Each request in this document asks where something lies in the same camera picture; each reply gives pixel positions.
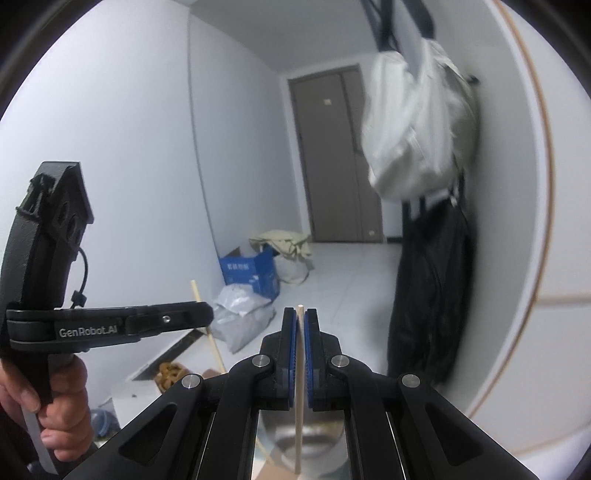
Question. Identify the black backpack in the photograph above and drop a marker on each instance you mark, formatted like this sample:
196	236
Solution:
429	300

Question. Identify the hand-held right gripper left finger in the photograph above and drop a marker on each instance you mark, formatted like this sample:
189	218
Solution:
290	360

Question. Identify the grey plastic parcel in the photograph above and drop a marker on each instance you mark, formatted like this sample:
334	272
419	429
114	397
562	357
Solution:
244	330

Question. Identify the single wooden chopstick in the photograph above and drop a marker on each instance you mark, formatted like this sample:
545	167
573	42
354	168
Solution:
217	355
299	438

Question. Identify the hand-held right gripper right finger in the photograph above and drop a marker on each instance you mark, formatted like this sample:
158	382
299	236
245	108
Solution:
309	364

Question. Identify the white sack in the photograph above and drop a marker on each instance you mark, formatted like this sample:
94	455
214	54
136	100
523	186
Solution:
291	272

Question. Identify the blue cardboard box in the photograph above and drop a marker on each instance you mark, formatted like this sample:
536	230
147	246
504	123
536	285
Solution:
249	274

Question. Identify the white plastic parcel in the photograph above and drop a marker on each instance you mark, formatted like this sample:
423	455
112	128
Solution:
240	297

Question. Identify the blue basin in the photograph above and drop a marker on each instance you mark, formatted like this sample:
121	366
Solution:
105	422

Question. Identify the beige cloth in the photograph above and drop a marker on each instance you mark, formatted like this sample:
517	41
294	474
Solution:
281	240

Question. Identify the grey entrance door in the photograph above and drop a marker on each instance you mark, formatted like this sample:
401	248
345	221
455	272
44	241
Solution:
332	161

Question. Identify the person's left hand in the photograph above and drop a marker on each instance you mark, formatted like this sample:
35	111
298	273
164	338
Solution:
64	415

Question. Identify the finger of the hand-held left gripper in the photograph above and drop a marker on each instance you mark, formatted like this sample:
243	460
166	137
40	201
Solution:
175	317

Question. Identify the white fabric shoulder bag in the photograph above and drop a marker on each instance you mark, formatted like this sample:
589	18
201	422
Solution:
406	138

